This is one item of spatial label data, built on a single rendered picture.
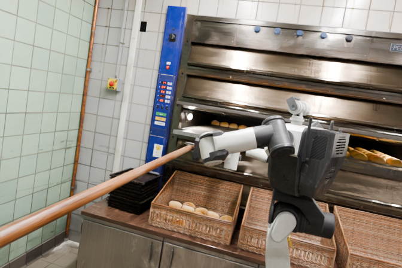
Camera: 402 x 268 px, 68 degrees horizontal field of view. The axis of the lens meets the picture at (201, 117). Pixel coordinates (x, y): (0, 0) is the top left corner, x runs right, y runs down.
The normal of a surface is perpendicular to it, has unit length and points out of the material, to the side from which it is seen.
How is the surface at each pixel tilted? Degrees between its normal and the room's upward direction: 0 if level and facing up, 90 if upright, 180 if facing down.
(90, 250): 90
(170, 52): 90
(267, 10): 90
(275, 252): 113
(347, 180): 71
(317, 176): 90
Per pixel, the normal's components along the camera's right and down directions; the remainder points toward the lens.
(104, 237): -0.24, 0.03
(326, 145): -0.66, -0.05
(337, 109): -0.17, -0.31
